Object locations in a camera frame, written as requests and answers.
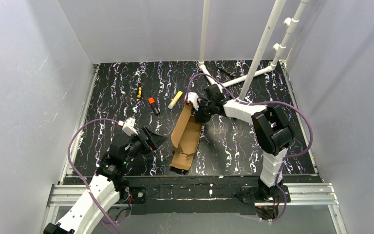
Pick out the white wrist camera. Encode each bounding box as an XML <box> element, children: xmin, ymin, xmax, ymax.
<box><xmin>185</xmin><ymin>92</ymin><xmax>199</xmax><ymax>110</ymax></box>
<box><xmin>118</xmin><ymin>117</ymin><xmax>138</xmax><ymax>137</ymax></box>

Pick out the white PVC pipe frame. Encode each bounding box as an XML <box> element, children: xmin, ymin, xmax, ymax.
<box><xmin>198</xmin><ymin>0</ymin><xmax>310</xmax><ymax>101</ymax></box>

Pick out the orange black marker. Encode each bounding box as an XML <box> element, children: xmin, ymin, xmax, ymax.
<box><xmin>148</xmin><ymin>97</ymin><xmax>160</xmax><ymax>116</ymax></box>

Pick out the purple cable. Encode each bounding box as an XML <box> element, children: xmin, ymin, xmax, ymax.
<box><xmin>67</xmin><ymin>118</ymin><xmax>125</xmax><ymax>234</ymax></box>
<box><xmin>186</xmin><ymin>73</ymin><xmax>314</xmax><ymax>223</ymax></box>

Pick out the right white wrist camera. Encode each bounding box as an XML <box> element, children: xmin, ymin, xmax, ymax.
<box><xmin>185</xmin><ymin>92</ymin><xmax>199</xmax><ymax>110</ymax></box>

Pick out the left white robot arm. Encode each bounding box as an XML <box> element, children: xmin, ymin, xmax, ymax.
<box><xmin>43</xmin><ymin>127</ymin><xmax>167</xmax><ymax>234</ymax></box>

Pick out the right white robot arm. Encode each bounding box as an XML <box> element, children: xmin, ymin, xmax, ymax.
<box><xmin>186</xmin><ymin>84</ymin><xmax>295</xmax><ymax>203</ymax></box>

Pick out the brown cardboard box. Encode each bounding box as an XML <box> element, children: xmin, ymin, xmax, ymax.
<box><xmin>170</xmin><ymin>104</ymin><xmax>203</xmax><ymax>171</ymax></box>

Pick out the yellow white marker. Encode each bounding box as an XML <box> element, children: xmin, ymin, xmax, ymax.
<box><xmin>168</xmin><ymin>91</ymin><xmax>183</xmax><ymax>109</ymax></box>

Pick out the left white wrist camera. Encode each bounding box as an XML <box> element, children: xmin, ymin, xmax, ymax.
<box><xmin>118</xmin><ymin>117</ymin><xmax>138</xmax><ymax>137</ymax></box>

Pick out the yellow black screwdriver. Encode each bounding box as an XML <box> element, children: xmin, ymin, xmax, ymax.
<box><xmin>136</xmin><ymin>82</ymin><xmax>143</xmax><ymax>98</ymax></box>

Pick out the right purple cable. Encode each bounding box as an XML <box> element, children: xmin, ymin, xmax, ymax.
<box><xmin>186</xmin><ymin>73</ymin><xmax>314</xmax><ymax>223</ymax></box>

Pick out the aluminium base frame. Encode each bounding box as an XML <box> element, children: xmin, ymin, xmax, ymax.
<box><xmin>40</xmin><ymin>64</ymin><xmax>349</xmax><ymax>234</ymax></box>

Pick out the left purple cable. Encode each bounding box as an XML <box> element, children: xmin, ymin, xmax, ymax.
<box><xmin>67</xmin><ymin>118</ymin><xmax>125</xmax><ymax>234</ymax></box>

